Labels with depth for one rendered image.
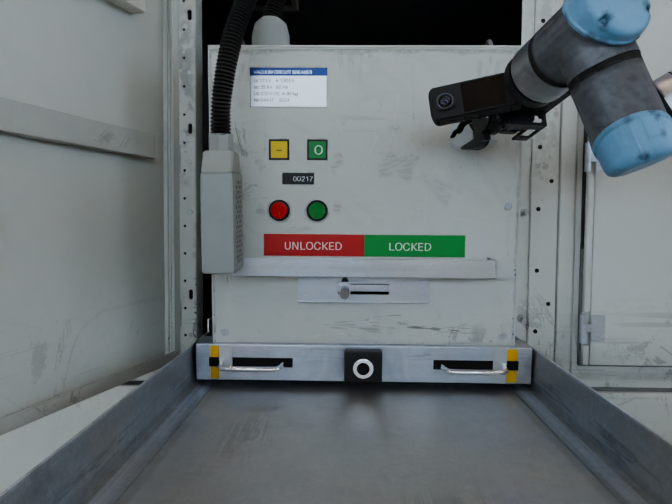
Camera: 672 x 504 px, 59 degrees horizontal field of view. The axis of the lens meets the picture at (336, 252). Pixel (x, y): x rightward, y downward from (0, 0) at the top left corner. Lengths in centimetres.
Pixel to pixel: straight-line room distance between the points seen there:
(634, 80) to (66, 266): 75
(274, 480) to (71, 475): 20
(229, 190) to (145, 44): 37
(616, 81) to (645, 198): 52
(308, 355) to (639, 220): 62
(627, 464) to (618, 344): 46
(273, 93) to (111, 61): 26
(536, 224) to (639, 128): 49
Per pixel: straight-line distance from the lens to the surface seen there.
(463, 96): 80
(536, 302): 113
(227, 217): 85
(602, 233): 114
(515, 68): 76
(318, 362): 97
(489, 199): 96
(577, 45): 68
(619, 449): 75
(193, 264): 111
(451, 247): 96
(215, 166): 85
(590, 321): 115
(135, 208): 105
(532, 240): 112
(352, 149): 94
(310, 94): 95
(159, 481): 69
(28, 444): 127
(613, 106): 67
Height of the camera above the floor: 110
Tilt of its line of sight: 3 degrees down
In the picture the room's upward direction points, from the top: straight up
